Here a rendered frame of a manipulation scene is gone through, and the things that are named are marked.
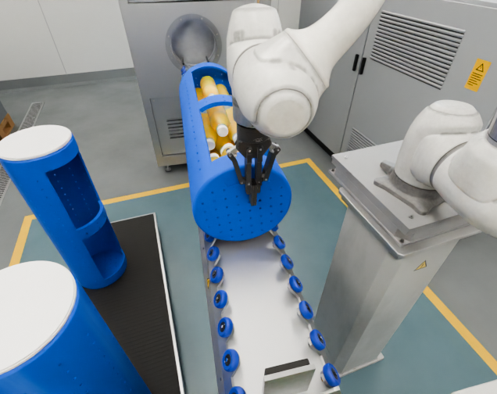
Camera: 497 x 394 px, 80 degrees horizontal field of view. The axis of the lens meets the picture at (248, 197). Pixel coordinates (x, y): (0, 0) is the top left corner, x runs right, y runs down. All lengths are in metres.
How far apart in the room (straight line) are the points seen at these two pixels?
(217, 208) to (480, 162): 0.60
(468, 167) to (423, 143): 0.16
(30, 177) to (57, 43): 4.15
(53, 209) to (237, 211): 0.94
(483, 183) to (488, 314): 1.64
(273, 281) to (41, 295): 0.57
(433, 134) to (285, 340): 0.62
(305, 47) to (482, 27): 1.62
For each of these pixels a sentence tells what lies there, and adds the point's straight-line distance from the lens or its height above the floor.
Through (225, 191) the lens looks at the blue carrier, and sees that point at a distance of 0.78.
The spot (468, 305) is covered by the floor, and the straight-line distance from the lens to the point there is 2.31.
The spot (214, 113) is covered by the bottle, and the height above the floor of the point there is 1.18.
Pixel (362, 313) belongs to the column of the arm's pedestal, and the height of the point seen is 0.59.
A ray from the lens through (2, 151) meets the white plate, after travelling 1.52.
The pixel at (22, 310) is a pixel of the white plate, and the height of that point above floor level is 1.04.
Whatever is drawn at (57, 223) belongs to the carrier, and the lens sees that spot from 1.60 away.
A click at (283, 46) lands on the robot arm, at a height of 1.55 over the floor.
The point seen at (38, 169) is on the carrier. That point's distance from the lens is 1.43.
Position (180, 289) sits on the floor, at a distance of 2.00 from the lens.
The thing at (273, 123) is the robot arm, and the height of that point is 1.47.
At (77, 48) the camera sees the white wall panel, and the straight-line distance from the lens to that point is 5.47.
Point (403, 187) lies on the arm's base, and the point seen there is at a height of 1.11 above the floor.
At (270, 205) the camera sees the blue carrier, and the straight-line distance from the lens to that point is 0.85.
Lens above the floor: 1.65
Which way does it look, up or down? 41 degrees down
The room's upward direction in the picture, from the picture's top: straight up
